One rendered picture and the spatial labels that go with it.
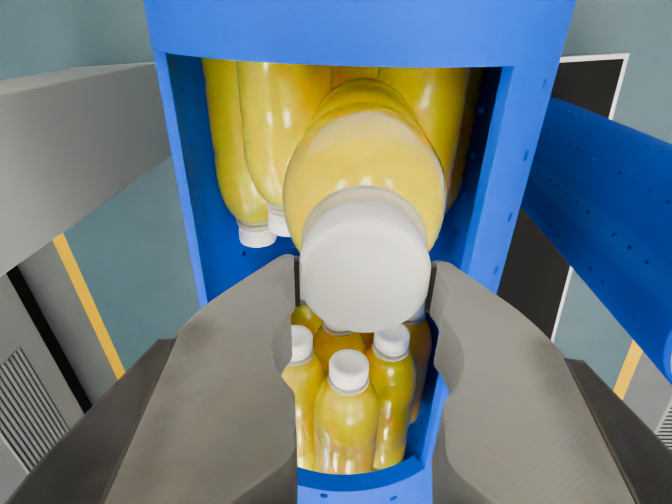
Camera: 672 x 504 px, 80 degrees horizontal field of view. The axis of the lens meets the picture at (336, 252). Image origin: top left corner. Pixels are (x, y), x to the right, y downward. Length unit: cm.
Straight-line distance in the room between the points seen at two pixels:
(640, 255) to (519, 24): 53
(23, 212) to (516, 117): 93
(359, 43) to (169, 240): 165
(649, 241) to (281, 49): 61
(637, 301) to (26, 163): 111
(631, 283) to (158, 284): 172
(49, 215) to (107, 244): 90
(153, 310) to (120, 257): 29
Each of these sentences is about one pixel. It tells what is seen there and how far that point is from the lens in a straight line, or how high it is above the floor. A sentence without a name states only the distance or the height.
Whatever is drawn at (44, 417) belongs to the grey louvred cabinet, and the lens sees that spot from 241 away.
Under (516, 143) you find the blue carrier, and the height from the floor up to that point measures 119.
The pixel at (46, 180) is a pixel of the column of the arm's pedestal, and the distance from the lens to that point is 108.
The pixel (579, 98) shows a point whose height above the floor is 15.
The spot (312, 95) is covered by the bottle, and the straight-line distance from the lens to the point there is 30.
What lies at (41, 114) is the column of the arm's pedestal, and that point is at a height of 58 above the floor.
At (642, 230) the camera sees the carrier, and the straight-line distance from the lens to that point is 74.
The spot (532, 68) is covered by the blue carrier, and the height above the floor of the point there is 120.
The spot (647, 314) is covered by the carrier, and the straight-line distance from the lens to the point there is 70.
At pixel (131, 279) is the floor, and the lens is 201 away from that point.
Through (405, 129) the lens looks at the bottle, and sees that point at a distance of 16.
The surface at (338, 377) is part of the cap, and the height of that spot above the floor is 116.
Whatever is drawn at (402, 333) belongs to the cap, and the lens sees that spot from 45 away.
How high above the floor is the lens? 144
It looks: 60 degrees down
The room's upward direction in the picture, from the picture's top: 173 degrees counter-clockwise
